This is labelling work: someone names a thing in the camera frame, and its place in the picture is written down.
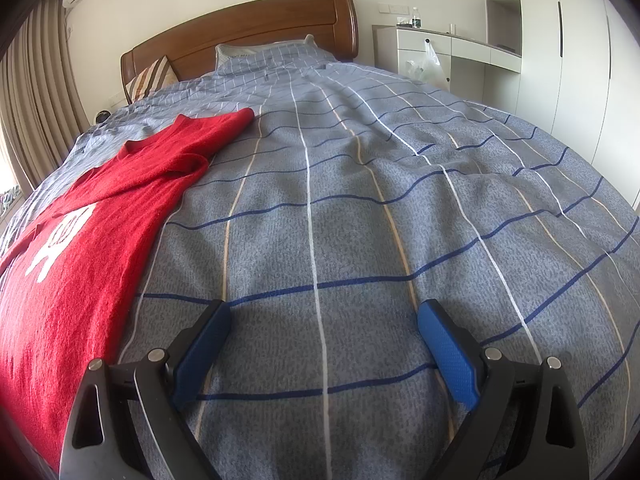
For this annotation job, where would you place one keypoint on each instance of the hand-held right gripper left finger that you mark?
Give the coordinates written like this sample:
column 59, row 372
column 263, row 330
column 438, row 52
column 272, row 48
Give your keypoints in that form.
column 202, row 355

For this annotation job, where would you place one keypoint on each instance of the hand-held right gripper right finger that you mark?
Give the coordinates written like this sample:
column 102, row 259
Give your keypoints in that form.
column 447, row 355

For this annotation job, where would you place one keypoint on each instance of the red sweater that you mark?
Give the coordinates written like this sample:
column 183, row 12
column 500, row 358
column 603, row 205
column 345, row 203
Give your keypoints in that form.
column 100, row 270

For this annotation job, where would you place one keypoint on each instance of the pile of clothes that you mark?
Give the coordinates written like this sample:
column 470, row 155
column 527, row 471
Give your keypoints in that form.
column 7, row 197

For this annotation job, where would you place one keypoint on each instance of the blue checked duvet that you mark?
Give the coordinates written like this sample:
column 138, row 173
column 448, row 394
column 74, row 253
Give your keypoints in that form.
column 350, row 210

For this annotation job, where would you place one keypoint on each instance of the small white fan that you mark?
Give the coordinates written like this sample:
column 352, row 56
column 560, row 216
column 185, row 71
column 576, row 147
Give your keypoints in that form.
column 102, row 115

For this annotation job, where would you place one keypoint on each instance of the striped pillow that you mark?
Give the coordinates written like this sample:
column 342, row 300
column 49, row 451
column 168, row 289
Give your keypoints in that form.
column 150, row 80

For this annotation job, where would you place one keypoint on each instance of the white plastic bag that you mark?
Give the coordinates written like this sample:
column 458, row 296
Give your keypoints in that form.
column 431, row 67

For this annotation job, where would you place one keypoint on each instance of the grey white pillow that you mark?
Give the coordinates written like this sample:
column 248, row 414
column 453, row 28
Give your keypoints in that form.
column 235, row 52

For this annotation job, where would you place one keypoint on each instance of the white desk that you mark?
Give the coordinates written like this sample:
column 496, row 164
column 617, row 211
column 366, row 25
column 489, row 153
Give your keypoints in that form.
column 470, row 50

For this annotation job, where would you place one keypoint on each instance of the beige curtain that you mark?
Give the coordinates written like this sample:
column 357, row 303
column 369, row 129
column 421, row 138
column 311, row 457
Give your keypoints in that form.
column 40, row 85

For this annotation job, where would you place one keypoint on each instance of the white wardrobe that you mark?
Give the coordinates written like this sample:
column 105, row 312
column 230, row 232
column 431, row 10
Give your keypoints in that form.
column 575, row 60

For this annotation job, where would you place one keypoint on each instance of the clear bottle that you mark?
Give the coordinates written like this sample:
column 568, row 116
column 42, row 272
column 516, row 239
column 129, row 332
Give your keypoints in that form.
column 416, row 19

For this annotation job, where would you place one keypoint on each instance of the wooden headboard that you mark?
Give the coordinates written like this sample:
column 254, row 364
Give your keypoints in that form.
column 275, row 25

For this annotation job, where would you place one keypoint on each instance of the wall switch plate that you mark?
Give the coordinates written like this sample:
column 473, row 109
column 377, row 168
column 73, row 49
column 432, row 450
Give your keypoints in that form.
column 392, row 8

